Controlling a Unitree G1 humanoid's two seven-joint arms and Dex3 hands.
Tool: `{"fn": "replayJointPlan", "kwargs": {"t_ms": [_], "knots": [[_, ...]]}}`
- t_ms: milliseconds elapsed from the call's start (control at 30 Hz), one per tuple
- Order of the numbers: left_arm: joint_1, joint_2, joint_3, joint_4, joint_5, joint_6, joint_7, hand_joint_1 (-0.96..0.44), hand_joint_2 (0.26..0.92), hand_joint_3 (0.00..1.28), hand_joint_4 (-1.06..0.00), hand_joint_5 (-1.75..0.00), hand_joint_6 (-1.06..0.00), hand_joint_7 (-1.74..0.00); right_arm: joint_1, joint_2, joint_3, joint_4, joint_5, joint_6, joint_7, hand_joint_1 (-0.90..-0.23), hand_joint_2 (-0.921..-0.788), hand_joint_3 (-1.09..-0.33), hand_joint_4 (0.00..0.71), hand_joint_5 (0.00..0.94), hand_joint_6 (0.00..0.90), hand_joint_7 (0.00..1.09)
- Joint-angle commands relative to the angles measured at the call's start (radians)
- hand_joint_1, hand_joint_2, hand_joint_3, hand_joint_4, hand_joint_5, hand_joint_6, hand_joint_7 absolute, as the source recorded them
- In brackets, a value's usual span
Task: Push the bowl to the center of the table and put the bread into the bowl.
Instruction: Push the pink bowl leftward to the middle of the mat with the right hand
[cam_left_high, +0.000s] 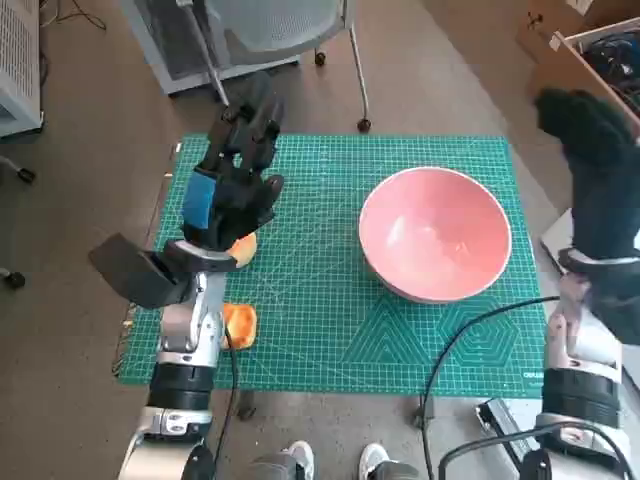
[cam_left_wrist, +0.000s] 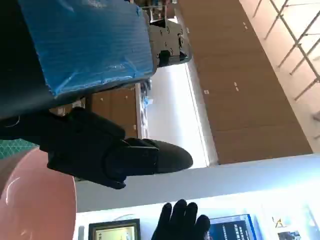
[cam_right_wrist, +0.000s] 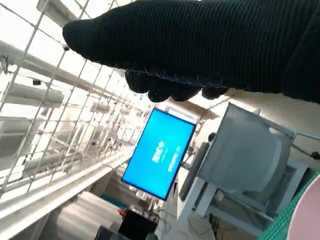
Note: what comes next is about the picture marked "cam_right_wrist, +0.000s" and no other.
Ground black equipment box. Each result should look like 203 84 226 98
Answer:
117 209 161 237

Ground green cutting mat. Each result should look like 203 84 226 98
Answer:
258 168 320 240

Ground monitor with blue screen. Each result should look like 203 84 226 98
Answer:
121 107 197 202

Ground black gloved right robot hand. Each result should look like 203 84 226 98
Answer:
62 0 320 104

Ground pink bowl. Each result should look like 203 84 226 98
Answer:
286 179 320 240

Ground grey mesh chair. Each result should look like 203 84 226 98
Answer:
197 101 320 198

